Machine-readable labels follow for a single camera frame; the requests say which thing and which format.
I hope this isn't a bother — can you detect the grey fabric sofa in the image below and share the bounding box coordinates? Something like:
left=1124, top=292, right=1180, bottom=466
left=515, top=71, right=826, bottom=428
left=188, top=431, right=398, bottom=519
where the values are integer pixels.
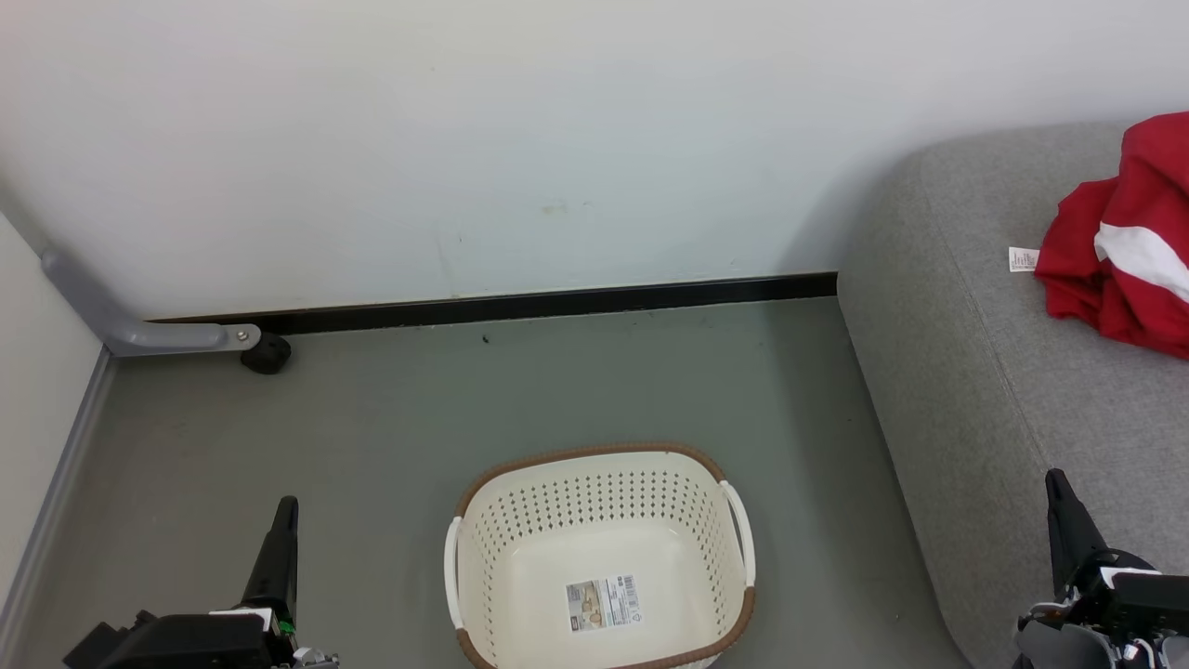
left=836, top=121, right=1189, bottom=669

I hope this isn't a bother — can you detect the red and white garment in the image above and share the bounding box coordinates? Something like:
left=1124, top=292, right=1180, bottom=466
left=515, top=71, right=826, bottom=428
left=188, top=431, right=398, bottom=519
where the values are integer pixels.
left=1094, top=111, right=1189, bottom=361

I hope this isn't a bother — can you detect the grey skirting strip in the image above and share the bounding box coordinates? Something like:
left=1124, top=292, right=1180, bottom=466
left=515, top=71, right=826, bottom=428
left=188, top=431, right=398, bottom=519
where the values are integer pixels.
left=0, top=348, right=117, bottom=651

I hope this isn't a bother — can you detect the printed sticker label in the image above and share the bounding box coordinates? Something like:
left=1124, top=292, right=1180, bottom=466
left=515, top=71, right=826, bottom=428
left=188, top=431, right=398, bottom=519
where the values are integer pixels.
left=566, top=573, right=643, bottom=635

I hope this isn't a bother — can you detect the grey metal frame leg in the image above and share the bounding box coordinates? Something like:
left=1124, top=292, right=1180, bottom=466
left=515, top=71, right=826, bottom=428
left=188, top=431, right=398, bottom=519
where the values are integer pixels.
left=39, top=246, right=263, bottom=359

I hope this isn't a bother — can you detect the black caster wheel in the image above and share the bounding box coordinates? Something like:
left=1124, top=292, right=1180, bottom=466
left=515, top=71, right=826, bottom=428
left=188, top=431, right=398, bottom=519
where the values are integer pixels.
left=241, top=333, right=293, bottom=376

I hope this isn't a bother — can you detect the white perforated laundry basket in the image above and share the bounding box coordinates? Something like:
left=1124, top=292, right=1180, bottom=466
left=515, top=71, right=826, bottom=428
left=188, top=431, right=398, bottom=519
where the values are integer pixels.
left=443, top=442, right=757, bottom=669

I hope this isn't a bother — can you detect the black baseboard strip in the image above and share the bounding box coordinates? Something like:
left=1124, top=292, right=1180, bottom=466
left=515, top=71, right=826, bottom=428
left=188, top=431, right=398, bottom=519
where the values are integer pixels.
left=149, top=271, right=839, bottom=336

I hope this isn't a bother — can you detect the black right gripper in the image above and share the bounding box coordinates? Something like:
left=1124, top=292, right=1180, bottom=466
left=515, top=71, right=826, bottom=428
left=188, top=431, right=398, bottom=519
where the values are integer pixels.
left=1045, top=468, right=1189, bottom=637

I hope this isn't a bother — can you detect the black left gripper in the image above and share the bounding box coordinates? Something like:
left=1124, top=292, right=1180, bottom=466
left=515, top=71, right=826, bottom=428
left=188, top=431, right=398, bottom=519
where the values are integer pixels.
left=63, top=495, right=300, bottom=669

